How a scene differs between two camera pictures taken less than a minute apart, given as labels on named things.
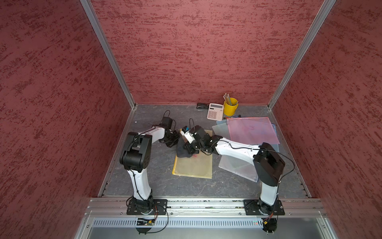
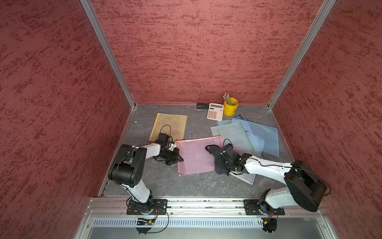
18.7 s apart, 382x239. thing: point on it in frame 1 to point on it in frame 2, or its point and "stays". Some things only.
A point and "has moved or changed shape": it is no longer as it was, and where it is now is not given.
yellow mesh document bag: x=199 y=165 has moved or changed shape
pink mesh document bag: x=253 y=130 to x=195 y=157
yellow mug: x=230 y=106 stays
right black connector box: x=269 y=225 stays
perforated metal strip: x=182 y=222 stays
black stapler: x=202 y=106 stays
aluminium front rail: x=207 y=207 stays
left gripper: x=175 y=141 to x=176 y=158
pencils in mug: x=227 y=98 stays
